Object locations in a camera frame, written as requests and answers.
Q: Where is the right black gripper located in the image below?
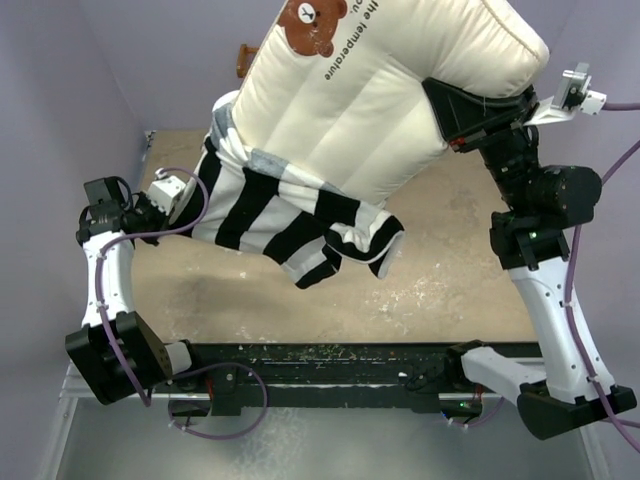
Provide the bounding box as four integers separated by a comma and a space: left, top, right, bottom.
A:
431, 69, 549, 212

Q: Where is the black white striped pillowcase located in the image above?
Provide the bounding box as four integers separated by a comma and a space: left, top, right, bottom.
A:
180, 92, 405, 289

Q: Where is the cream pillow with bear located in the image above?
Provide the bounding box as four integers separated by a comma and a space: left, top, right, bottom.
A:
231, 0, 549, 203

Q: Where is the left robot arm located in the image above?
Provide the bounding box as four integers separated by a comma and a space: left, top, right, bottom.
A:
65, 170, 206, 405

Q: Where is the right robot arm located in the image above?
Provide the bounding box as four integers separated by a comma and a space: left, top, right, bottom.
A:
423, 65, 637, 440

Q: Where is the wooden shoe rack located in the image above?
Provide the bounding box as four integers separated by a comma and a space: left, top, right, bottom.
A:
236, 43, 259, 79

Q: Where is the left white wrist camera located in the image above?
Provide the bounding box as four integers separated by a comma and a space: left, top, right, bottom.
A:
146, 167, 196, 219

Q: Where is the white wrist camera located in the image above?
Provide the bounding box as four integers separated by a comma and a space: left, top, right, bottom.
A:
524, 62, 607, 126
146, 167, 196, 219

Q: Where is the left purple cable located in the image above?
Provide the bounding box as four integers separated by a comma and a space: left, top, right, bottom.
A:
94, 167, 210, 407

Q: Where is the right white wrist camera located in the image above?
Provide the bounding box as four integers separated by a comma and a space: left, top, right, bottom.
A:
524, 62, 607, 126

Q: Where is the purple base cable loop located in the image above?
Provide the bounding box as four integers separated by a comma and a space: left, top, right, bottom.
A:
167, 362, 270, 442

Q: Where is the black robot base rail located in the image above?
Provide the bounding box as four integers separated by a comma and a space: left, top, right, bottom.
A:
164, 342, 486, 419

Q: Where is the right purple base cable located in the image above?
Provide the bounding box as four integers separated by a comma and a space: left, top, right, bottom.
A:
442, 389, 504, 431

